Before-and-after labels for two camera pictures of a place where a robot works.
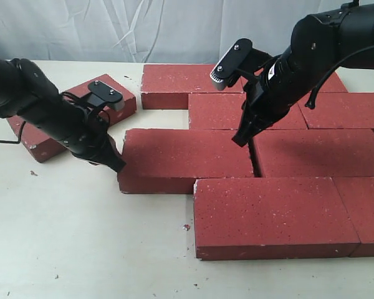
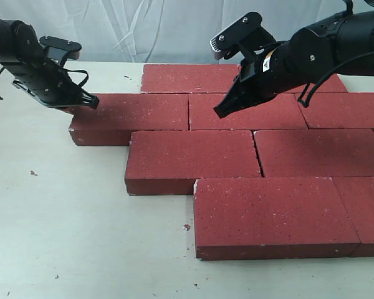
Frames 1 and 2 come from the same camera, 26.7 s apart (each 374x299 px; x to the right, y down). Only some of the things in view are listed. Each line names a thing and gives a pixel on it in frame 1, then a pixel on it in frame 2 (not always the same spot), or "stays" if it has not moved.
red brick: [169, 161] stays
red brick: [45, 146] → [111, 122]
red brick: [167, 86] stays
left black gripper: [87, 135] → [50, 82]
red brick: [331, 83] stays
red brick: [207, 111] stays
